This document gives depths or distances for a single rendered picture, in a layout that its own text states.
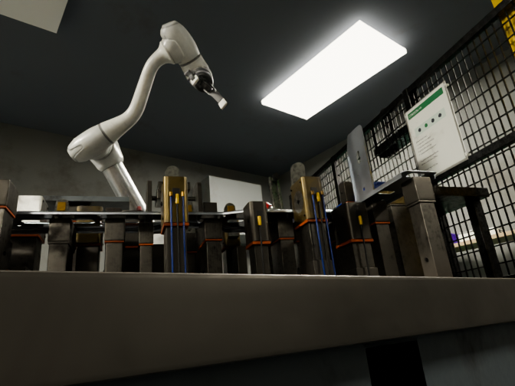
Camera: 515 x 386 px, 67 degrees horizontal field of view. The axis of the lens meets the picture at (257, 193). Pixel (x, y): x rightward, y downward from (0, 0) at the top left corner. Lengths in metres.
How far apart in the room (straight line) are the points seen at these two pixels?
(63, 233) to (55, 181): 3.35
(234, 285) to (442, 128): 1.40
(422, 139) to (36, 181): 3.65
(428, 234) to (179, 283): 0.83
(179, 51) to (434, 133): 1.04
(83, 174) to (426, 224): 3.93
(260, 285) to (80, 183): 4.29
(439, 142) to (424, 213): 0.61
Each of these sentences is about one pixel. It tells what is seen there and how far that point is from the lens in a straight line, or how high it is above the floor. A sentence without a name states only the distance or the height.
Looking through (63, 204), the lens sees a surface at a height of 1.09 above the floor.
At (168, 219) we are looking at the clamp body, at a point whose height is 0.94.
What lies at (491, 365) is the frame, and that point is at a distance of 0.48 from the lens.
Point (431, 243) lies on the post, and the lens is 0.96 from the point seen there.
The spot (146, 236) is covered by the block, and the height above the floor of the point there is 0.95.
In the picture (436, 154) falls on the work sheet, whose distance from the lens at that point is 1.56.
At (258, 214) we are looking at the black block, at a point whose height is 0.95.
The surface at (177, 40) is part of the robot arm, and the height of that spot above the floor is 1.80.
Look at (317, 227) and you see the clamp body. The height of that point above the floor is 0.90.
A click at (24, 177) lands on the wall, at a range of 4.39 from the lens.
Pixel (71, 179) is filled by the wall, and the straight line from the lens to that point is 4.46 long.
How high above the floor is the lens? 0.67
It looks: 20 degrees up
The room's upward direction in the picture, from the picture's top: 6 degrees counter-clockwise
